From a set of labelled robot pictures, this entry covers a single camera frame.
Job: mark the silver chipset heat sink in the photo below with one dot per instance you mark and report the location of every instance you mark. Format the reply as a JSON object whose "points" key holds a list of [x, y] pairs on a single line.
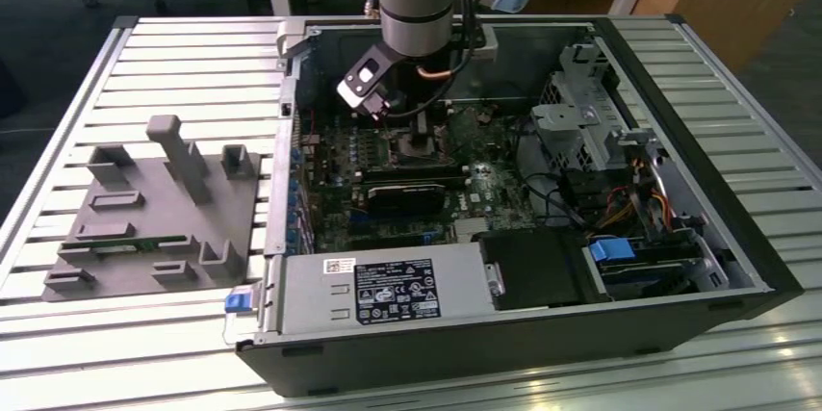
{"points": [[470, 228]]}

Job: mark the grey power supply box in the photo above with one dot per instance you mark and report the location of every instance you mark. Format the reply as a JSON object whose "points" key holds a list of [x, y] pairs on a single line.
{"points": [[309, 295]]}

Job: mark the CPU socket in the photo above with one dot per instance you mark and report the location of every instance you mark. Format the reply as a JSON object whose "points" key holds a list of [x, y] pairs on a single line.
{"points": [[398, 153]]}

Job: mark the blue disk carrier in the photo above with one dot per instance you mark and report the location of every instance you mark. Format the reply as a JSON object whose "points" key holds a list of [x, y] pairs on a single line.
{"points": [[240, 300], [611, 251]]}

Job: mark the green motherboard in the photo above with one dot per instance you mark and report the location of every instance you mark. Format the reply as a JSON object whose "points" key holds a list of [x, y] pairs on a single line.
{"points": [[494, 189]]}

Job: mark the green RAM stick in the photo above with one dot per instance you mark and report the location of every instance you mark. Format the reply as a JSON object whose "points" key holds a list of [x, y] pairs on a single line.
{"points": [[152, 241]]}

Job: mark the black PC case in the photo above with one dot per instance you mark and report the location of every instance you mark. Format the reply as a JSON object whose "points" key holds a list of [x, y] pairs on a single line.
{"points": [[450, 358]]}

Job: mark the metal drive cage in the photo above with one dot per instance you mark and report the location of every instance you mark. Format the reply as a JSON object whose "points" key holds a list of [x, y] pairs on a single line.
{"points": [[565, 117]]}

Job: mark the black graphics card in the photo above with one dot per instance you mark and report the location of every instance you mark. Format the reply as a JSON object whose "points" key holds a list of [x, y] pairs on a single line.
{"points": [[405, 201]]}

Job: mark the black drive bay box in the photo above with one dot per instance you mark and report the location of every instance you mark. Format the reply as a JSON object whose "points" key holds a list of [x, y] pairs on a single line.
{"points": [[533, 266]]}

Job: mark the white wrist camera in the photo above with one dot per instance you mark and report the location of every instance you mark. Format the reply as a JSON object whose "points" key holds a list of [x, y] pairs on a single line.
{"points": [[366, 79]]}

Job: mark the grey parts rack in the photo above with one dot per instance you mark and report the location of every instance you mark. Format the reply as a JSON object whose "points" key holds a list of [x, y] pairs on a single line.
{"points": [[161, 209]]}

